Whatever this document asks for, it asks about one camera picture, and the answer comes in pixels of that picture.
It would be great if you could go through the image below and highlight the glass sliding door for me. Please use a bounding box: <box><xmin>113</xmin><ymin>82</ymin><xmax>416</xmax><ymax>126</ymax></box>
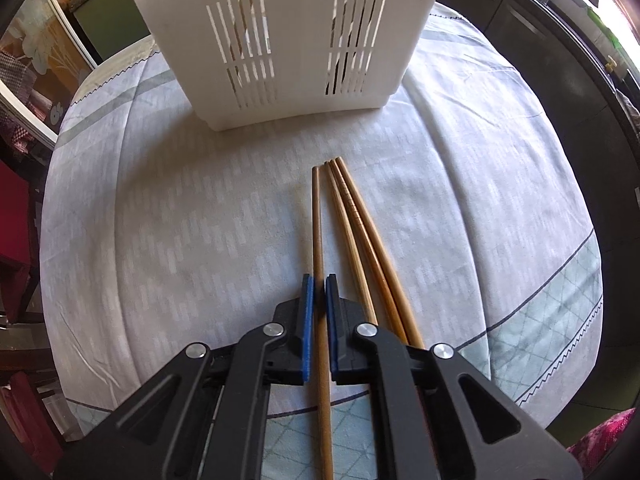
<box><xmin>10</xmin><ymin>0</ymin><xmax>101</xmax><ymax>146</ymax></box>

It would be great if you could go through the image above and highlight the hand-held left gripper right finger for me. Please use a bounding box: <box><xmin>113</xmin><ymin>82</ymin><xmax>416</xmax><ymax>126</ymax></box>
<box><xmin>323</xmin><ymin>274</ymin><xmax>584</xmax><ymax>480</ymax></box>

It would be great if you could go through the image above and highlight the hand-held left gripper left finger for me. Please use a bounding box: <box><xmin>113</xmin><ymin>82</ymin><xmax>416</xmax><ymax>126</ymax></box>
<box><xmin>54</xmin><ymin>274</ymin><xmax>317</xmax><ymax>480</ymax></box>

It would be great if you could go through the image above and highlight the white plastic utensil holder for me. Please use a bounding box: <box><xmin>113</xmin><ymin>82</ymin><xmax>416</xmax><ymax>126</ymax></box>
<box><xmin>116</xmin><ymin>0</ymin><xmax>448</xmax><ymax>132</ymax></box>

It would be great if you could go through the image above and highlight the red covered wooden chair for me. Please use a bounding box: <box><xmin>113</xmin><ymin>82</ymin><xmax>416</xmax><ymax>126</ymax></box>
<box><xmin>0</xmin><ymin>160</ymin><xmax>66</xmax><ymax>461</ymax></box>

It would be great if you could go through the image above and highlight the brown wooden chopstick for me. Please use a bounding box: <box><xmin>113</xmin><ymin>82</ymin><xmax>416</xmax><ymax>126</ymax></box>
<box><xmin>311</xmin><ymin>166</ymin><xmax>335</xmax><ymax>480</ymax></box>

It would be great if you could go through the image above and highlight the red checked apron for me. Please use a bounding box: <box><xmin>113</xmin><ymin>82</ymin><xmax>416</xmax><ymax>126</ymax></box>
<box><xmin>0</xmin><ymin>50</ymin><xmax>38</xmax><ymax>153</ymax></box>

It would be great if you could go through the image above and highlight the grey checked tablecloth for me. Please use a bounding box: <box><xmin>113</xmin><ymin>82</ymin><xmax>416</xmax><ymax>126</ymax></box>
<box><xmin>40</xmin><ymin>0</ymin><xmax>603</xmax><ymax>480</ymax></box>

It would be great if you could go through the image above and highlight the pink floral clothing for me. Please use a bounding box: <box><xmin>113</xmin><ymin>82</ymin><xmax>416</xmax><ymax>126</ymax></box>
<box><xmin>570</xmin><ymin>407</ymin><xmax>638</xmax><ymax>468</ymax></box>

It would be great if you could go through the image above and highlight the reddish wooden chopstick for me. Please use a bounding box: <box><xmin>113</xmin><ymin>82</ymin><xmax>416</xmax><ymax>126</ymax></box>
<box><xmin>335</xmin><ymin>156</ymin><xmax>426</xmax><ymax>351</ymax></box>
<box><xmin>330</xmin><ymin>159</ymin><xmax>408</xmax><ymax>343</ymax></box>

